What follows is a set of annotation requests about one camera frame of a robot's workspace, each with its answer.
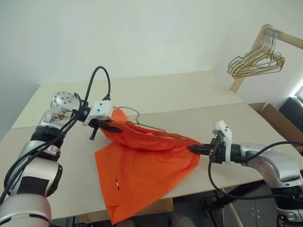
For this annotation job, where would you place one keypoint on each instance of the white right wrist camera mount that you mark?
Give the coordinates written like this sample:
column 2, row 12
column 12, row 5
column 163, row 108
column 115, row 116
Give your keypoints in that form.
column 225, row 132

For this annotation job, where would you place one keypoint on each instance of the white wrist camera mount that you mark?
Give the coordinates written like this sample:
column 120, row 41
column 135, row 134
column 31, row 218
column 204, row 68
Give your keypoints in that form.
column 101, row 109
column 225, row 132

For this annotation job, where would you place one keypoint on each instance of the cardboard sheet under table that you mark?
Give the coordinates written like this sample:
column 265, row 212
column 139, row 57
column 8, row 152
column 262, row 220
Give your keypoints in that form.
column 163, row 205

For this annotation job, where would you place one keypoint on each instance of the black table frame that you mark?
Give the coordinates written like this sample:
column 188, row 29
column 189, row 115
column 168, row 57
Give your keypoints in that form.
column 227, row 203

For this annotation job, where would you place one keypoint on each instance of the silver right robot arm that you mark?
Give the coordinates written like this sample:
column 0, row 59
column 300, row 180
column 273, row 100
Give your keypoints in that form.
column 272, row 163

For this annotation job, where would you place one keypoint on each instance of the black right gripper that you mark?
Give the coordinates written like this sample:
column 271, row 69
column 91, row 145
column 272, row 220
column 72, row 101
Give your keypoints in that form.
column 217, row 151

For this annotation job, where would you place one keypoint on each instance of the thin wooden stick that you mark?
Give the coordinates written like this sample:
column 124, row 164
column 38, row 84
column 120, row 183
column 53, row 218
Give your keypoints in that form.
column 235, row 215

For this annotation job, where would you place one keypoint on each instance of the orange t-shirt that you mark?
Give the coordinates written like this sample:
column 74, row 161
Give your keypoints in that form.
column 142, row 170

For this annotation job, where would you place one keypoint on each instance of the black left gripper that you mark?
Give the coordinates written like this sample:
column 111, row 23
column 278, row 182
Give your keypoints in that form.
column 100, row 122

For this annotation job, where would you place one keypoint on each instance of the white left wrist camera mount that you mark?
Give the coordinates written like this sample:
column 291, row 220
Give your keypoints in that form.
column 101, row 109

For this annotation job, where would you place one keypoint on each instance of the brown cardboard box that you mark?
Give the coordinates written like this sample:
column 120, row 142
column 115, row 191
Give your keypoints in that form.
column 279, row 123

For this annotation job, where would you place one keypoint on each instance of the black box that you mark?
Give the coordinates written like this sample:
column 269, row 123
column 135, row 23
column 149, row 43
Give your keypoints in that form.
column 292, row 108

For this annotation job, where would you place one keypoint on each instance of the wooden clothes rack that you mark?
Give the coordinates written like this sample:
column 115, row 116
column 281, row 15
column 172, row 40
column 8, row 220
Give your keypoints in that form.
column 239, row 81

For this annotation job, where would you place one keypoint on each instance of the window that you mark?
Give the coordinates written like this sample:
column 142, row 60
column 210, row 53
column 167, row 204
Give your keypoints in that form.
column 300, row 91

